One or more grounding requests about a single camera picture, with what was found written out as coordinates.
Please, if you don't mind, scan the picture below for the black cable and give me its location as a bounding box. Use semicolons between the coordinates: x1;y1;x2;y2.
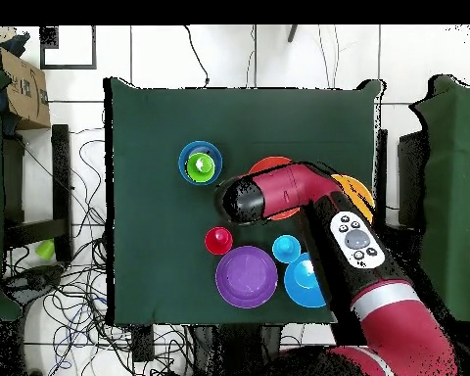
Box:
182;24;212;88

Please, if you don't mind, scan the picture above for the dark green tablecloth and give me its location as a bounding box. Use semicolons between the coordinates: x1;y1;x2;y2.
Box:
103;76;386;327

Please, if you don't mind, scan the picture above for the grey square frame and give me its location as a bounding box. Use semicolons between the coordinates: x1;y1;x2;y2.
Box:
39;24;98;71

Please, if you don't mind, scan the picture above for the black metal frame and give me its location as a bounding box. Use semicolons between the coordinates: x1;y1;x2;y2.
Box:
2;123;72;252

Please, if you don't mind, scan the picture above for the purple bowl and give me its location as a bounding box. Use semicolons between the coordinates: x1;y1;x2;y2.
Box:
214;245;279;309

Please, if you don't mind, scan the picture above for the cardboard box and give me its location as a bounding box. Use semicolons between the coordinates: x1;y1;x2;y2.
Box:
0;46;51;131

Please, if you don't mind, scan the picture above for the large blue bowl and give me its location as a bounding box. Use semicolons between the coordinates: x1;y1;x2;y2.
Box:
283;252;328;308

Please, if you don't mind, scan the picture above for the black box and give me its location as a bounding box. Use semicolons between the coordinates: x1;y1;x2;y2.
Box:
397;130;430;228

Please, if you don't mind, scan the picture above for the light green plastic cup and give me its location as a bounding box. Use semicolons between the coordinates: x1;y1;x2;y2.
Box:
34;239;56;260

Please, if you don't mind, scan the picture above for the blue cup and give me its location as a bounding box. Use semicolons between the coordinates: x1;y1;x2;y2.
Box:
271;234;302;264

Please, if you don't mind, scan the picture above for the red cup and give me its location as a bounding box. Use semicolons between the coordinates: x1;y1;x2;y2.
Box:
204;226;234;257

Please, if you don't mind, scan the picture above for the small blue bowl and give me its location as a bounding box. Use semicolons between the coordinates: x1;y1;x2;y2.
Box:
177;140;223;186

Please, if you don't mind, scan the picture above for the dark grey caster foot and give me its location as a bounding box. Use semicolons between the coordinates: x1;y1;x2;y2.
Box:
3;265;64;305

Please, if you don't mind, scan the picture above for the orange bowl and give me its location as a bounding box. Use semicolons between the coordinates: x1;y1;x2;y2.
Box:
248;156;302;221

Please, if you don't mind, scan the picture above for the large yellow bowl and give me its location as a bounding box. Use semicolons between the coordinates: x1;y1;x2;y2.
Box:
330;173;376;225

